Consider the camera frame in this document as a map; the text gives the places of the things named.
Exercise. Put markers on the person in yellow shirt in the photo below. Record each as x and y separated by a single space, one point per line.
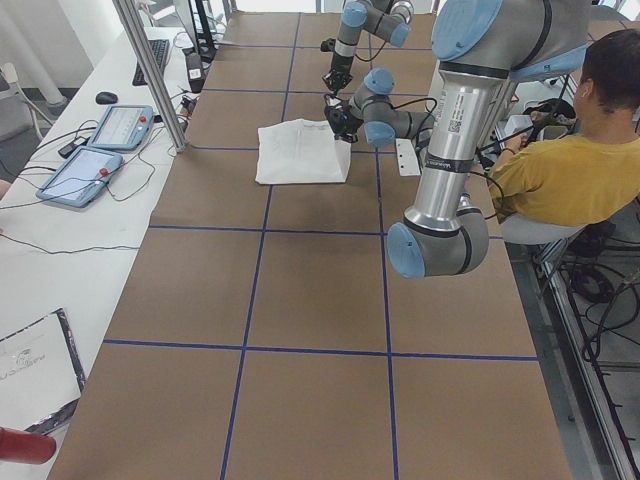
587 177

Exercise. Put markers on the white central column pedestal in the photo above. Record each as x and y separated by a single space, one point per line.
407 159

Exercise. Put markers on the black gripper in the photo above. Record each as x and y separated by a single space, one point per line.
345 120
340 66

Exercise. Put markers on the white long-sleeve printed shirt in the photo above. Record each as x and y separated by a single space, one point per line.
301 152

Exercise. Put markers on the lower blue teach pendant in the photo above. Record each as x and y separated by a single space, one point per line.
81 178

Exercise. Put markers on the aluminium frame post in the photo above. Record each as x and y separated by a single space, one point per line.
136 34

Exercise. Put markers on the upper blue teach pendant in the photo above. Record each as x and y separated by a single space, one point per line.
122 127

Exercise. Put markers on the white plastic chair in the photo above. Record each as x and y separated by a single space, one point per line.
518 229

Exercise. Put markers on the red fire extinguisher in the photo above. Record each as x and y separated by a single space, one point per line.
26 447

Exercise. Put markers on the black white labelled box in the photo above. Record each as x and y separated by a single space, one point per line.
195 72

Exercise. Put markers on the blue teach pendant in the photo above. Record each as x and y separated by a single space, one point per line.
81 178
122 127

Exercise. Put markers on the black computer mouse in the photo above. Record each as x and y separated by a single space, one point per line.
106 98

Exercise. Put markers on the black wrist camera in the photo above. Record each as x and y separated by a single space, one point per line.
328 45

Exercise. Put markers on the person's hand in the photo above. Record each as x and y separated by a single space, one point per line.
516 143

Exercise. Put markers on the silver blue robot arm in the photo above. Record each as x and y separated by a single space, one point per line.
386 20
480 46

